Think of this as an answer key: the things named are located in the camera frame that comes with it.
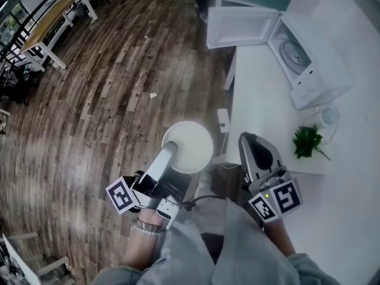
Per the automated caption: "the green plant sprig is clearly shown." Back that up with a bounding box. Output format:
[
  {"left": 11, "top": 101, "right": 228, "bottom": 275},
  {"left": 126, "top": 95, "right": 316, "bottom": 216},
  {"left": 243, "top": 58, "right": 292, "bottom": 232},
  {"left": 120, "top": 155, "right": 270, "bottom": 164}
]
[{"left": 292, "top": 123, "right": 332, "bottom": 162}]

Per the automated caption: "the person's left forearm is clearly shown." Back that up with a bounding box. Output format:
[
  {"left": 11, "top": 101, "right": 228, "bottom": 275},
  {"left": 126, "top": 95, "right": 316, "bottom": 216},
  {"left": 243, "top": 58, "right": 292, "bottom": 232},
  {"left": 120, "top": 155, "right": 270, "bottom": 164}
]
[{"left": 118, "top": 208, "right": 167, "bottom": 274}]

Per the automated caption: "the glass microwave turntable plate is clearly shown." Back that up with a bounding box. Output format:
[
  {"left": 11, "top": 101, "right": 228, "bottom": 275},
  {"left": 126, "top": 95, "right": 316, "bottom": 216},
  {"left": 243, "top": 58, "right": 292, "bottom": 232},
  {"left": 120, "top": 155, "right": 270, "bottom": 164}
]
[{"left": 280, "top": 40, "right": 307, "bottom": 68}]

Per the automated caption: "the white adapter cable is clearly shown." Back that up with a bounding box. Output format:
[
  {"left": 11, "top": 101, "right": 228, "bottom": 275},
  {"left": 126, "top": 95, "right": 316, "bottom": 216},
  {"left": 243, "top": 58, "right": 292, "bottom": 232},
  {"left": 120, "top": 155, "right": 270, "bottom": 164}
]
[{"left": 220, "top": 130, "right": 242, "bottom": 169}]

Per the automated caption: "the person's right forearm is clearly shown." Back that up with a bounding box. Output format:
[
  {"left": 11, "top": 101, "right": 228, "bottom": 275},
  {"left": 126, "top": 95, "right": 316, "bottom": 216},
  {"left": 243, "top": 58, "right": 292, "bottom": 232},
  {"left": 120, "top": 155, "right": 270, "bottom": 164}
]
[{"left": 262, "top": 217, "right": 297, "bottom": 258}]

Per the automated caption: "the black chair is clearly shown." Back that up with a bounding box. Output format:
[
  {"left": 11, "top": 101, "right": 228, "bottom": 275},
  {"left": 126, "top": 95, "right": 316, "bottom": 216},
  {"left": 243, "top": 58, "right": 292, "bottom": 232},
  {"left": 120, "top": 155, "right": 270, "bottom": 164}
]
[{"left": 0, "top": 62, "right": 41, "bottom": 106}]

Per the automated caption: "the white chair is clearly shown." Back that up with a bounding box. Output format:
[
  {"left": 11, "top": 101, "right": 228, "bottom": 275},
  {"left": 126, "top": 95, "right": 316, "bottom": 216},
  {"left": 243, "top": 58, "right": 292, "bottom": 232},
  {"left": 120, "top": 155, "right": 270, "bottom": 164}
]
[{"left": 0, "top": 231, "right": 75, "bottom": 285}]

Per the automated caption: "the silver wrist bracelet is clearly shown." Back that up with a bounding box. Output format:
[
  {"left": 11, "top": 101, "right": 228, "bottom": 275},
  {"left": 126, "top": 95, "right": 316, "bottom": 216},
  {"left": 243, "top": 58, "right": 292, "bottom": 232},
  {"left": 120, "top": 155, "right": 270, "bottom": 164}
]
[{"left": 135, "top": 217, "right": 164, "bottom": 235}]

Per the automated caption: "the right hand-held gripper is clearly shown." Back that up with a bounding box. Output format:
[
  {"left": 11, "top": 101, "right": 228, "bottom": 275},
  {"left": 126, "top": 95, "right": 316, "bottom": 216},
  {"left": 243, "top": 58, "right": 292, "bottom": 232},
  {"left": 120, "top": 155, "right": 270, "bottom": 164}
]
[{"left": 239, "top": 132, "right": 304, "bottom": 223}]

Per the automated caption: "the white power adapter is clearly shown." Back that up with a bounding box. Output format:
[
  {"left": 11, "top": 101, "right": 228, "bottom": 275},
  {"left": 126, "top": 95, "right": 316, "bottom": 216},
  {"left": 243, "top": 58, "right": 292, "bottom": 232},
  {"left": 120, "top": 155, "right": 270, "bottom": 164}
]
[{"left": 217, "top": 108, "right": 231, "bottom": 132}]

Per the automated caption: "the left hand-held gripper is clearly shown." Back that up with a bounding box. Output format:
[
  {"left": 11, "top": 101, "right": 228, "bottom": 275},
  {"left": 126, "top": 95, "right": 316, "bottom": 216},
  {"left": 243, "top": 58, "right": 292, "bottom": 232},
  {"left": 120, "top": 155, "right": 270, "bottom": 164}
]
[{"left": 105, "top": 141, "right": 191, "bottom": 231}]

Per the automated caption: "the wooden table with white legs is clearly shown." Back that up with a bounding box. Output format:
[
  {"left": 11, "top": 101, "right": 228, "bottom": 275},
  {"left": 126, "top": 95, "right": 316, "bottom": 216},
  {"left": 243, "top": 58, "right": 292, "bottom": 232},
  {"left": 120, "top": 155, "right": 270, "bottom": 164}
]
[{"left": 18, "top": 0, "right": 99, "bottom": 71}]

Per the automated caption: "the person's grey clothing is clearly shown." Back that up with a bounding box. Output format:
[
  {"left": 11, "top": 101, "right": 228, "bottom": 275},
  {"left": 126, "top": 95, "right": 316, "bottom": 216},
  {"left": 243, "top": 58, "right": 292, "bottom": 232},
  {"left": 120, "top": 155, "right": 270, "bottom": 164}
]
[{"left": 96, "top": 199, "right": 380, "bottom": 285}]

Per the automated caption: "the clear glass vase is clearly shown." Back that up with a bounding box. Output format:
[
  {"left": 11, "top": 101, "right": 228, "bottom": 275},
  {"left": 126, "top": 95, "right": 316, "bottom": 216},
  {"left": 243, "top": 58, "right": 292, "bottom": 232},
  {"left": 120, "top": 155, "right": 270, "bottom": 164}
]
[{"left": 313, "top": 104, "right": 341, "bottom": 145}]

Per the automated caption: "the white microwave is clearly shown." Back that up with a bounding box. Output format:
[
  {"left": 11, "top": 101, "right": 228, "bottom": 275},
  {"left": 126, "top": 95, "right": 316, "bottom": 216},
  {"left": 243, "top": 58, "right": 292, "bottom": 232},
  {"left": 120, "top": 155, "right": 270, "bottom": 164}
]
[{"left": 205, "top": 5, "right": 354, "bottom": 111}]

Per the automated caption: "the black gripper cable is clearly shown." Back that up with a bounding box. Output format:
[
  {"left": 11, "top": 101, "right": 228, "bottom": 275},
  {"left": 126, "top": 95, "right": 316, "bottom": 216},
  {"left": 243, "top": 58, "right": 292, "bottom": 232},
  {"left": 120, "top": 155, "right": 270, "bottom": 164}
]
[{"left": 180, "top": 194, "right": 228, "bottom": 211}]

